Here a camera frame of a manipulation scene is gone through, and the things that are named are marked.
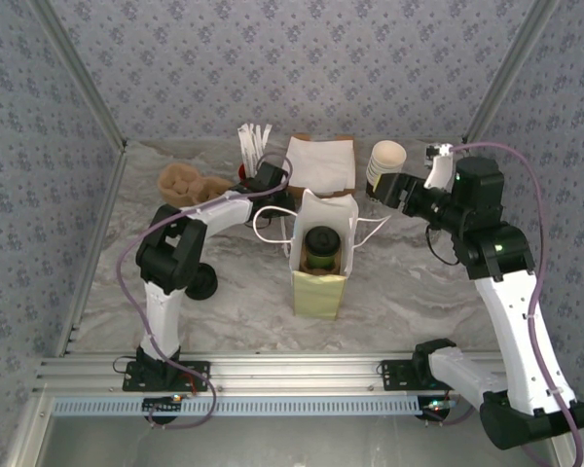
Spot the stack of paper cups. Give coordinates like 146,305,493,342
366,140,408,198

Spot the white yellow paper bag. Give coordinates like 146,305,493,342
252,188,393,321

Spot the brown cardboard tray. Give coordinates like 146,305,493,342
286,133,357,198

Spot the brown pulp cup carrier stack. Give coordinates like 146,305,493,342
156,162,235,208

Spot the black cup lid stack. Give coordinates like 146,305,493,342
187,265,219,302

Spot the small black controller board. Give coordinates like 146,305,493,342
142,394,185,422
420,396,456,420

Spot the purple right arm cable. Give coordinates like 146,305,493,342
425,140,584,467

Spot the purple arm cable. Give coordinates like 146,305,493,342
116,151,294,432
425,140,584,467

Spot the aluminium frame post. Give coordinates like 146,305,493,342
461,0,562,147
28,0,128,153

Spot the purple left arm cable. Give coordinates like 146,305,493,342
116,151,294,432

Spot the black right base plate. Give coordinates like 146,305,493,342
380,359,471,393

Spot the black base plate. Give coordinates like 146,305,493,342
380,359,471,393
121,359,211,393

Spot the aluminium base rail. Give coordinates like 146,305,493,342
33,350,565,396

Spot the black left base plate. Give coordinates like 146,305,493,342
121,359,211,393

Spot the light blue slotted cable duct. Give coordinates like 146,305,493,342
52,396,425,417

